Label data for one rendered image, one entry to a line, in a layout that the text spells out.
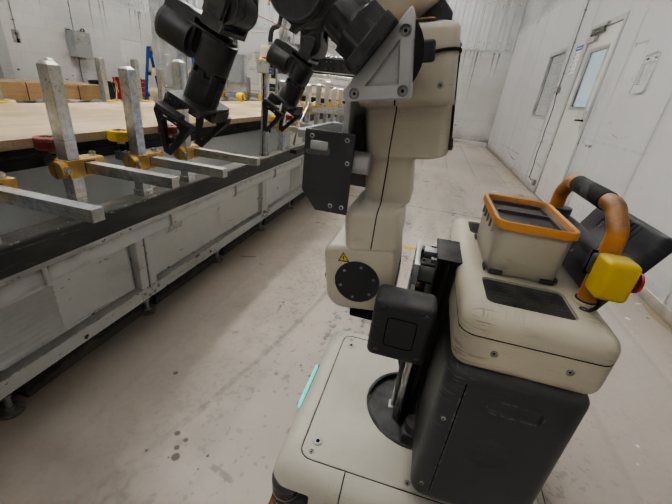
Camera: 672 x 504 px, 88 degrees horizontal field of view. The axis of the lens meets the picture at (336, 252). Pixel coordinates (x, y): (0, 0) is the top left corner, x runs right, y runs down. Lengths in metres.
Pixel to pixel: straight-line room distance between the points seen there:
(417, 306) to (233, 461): 0.87
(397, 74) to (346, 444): 0.87
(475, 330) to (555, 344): 0.12
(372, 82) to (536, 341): 0.48
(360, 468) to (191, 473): 0.57
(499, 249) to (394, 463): 0.60
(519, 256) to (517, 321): 0.16
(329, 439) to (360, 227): 0.58
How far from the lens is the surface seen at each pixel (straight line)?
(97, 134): 1.50
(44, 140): 1.31
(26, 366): 1.62
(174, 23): 0.70
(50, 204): 0.97
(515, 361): 0.69
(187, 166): 1.33
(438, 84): 0.66
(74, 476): 1.46
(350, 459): 1.02
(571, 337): 0.68
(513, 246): 0.76
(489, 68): 11.47
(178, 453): 1.40
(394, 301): 0.71
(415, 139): 0.72
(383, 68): 0.57
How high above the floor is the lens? 1.12
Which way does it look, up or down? 25 degrees down
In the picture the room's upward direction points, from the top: 7 degrees clockwise
